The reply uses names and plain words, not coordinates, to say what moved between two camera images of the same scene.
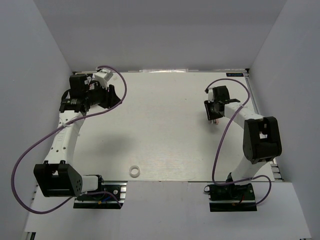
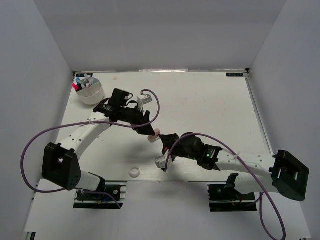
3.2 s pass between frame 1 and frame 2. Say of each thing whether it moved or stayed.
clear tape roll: stayed
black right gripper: moved
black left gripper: moved
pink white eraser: moved
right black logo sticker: stayed
